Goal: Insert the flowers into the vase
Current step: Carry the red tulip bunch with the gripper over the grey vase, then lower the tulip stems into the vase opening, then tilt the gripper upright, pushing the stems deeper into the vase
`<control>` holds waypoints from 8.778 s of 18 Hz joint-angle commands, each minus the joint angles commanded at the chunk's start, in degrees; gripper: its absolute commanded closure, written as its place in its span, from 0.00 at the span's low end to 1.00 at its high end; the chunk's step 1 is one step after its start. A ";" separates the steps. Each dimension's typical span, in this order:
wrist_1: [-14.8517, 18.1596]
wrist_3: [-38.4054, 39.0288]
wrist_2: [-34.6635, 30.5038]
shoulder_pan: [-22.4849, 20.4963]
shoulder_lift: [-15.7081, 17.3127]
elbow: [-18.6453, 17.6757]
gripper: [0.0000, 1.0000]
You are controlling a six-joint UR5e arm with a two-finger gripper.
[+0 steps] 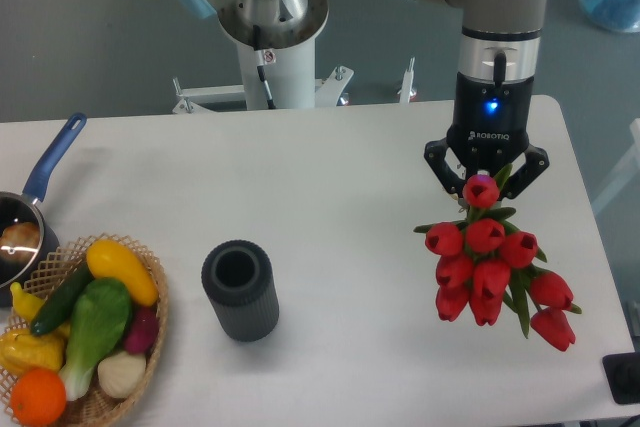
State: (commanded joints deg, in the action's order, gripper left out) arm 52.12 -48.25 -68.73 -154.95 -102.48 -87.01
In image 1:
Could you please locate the woven wicker basket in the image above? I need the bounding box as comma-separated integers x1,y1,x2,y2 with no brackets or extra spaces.
22,233,169,426

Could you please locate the yellow bell pepper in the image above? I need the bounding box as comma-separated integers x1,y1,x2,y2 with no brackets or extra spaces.
1,328,66,377

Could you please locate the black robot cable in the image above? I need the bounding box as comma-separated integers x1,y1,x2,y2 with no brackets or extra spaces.
251,24,278,111

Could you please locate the orange fruit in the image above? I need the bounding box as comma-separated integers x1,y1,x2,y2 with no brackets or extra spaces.
9,368,67,426

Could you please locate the black device at edge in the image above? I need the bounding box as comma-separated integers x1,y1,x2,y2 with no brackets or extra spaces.
602,352,640,405

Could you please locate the yellow banana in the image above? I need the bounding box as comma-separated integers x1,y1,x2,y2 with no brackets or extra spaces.
10,282,45,325

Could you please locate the dark grey ribbed vase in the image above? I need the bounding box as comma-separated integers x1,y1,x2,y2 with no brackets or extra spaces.
201,239,280,342

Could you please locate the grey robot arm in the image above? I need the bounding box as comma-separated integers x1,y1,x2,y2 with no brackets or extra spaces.
179,0,548,199

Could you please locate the browned bread in pan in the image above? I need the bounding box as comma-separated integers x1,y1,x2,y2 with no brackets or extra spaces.
1,222,40,265

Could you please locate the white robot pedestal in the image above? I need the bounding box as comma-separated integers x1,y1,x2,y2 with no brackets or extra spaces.
171,0,419,115

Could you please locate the white garlic bulb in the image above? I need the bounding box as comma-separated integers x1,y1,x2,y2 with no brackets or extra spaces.
97,350,146,399

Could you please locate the white frame at right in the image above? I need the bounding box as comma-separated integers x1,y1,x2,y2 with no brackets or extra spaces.
591,118,639,216

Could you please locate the dark green cucumber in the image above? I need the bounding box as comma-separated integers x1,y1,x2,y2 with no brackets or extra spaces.
30,262,94,336

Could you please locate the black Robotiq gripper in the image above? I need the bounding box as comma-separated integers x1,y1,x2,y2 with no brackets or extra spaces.
424,73,549,199

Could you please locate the yellow squash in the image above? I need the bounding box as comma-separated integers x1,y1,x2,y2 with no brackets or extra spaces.
86,239,159,307

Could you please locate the blue handled saucepan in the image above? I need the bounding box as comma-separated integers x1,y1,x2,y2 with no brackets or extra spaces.
1,113,87,308

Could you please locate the green bok choy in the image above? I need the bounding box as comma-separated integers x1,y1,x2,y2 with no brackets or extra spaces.
59,278,132,402

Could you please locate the red tulip bouquet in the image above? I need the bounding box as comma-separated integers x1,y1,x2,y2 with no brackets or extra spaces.
414,165,582,352

